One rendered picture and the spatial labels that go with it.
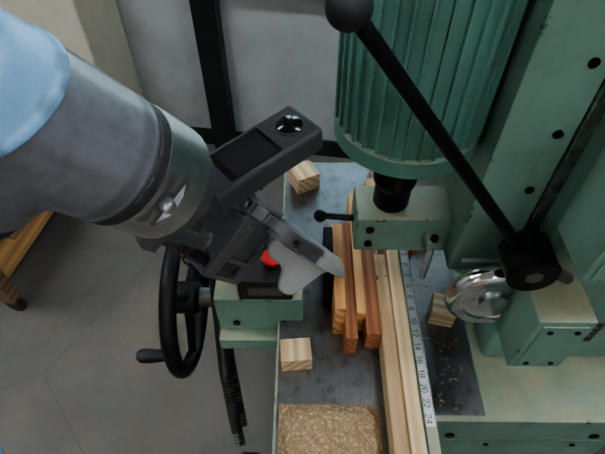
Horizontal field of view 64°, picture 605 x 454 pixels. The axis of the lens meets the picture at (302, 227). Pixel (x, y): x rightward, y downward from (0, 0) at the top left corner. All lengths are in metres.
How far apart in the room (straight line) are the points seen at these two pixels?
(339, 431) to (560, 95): 0.47
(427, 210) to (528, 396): 0.37
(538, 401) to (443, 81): 0.59
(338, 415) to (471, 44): 0.47
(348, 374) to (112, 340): 1.28
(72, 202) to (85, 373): 1.59
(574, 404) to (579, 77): 0.56
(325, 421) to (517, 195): 0.37
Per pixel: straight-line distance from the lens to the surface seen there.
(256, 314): 0.77
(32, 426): 1.87
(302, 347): 0.72
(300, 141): 0.41
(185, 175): 0.33
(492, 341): 0.87
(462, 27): 0.47
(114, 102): 0.30
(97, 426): 1.78
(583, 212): 0.59
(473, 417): 0.87
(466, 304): 0.70
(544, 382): 0.94
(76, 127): 0.28
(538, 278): 0.62
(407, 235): 0.72
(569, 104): 0.57
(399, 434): 0.68
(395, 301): 0.76
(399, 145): 0.53
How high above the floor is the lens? 1.58
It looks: 50 degrees down
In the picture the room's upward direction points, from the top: straight up
